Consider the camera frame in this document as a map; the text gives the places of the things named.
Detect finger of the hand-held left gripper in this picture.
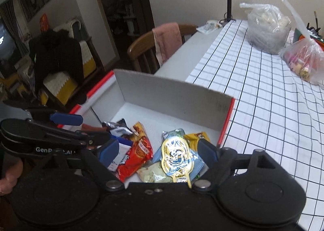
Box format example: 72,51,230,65
25,108,84,126
76,131,112,148

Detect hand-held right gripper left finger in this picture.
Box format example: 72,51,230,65
49,138,126,192

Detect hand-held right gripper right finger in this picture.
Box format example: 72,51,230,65
191,138,276,192

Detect yellow snack packet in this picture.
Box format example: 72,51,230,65
183,132,210,145

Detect black snack packet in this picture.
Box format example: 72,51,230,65
102,119,134,136

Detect red orange snack packet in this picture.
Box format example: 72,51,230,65
115,122,153,183

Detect yellow cartoon lollipop packet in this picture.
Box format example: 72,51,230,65
152,136,206,188

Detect cream white snack packet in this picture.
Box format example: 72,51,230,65
137,161,173,183

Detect red cardboard box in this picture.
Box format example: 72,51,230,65
57,69,236,186

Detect person's left hand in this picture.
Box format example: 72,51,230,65
0,158,23,195

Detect black jacket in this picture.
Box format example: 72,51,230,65
28,30,88,105

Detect yellow armchair with white cover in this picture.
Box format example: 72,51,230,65
38,20,102,105

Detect white checked tablecloth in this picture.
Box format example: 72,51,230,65
185,20,324,229

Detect wooden chair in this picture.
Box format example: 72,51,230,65
127,24,198,75

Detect pink towel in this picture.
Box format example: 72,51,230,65
152,22,183,66

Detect white printed packet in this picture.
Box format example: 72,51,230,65
196,24,219,33

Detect dark bookshelf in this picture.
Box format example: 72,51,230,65
88,0,155,42

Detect clear plastic bag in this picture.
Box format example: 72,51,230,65
239,3,291,55

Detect plastic bag with pink contents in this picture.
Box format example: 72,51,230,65
280,0,324,86

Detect orange storage container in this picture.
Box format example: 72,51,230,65
294,29,324,44

